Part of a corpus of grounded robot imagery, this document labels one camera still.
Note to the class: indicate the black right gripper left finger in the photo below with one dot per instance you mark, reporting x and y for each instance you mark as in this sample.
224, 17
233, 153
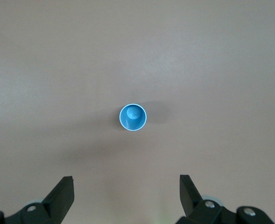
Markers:
56, 205

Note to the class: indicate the blue plastic cup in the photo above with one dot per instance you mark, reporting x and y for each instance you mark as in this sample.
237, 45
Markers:
132, 122

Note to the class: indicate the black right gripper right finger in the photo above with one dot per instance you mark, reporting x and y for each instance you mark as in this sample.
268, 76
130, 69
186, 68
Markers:
191, 205

